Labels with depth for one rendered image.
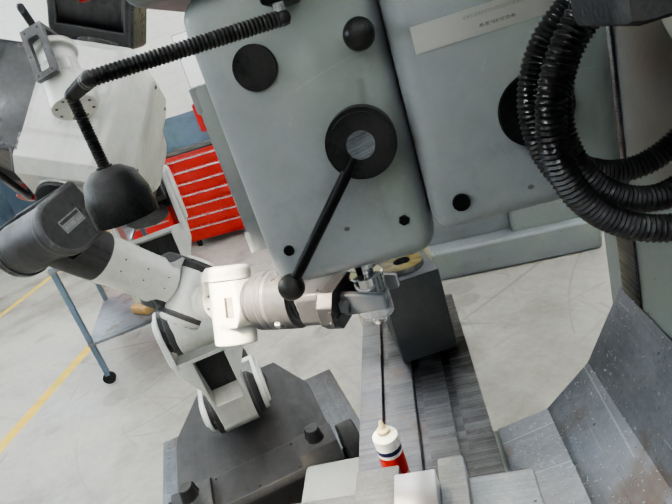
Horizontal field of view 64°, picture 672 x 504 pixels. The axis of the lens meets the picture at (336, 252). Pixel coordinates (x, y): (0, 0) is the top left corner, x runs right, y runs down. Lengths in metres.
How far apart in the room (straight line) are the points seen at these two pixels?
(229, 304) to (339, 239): 0.27
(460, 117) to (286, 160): 0.18
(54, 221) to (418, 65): 0.61
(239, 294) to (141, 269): 0.27
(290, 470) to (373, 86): 1.15
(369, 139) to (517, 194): 0.16
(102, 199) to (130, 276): 0.40
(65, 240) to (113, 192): 0.32
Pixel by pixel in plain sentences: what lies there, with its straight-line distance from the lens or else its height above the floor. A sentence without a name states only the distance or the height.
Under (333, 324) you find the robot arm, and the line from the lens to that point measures 0.69.
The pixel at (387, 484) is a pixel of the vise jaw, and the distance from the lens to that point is 0.77.
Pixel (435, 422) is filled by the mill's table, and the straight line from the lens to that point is 1.00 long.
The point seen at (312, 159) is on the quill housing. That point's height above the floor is 1.45.
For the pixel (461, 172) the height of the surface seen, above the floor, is 1.40.
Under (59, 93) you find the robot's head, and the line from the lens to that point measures 0.89.
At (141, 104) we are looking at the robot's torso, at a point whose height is 1.55.
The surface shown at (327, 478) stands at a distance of 1.09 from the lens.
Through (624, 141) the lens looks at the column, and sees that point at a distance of 0.82.
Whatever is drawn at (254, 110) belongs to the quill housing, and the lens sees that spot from 0.56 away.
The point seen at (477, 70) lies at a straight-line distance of 0.54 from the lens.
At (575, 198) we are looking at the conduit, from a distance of 0.42.
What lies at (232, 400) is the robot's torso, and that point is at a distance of 1.58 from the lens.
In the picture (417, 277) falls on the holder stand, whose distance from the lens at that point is 1.08.
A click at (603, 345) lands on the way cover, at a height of 0.98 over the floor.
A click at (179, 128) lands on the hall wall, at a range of 10.35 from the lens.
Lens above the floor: 1.55
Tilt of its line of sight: 20 degrees down
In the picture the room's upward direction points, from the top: 18 degrees counter-clockwise
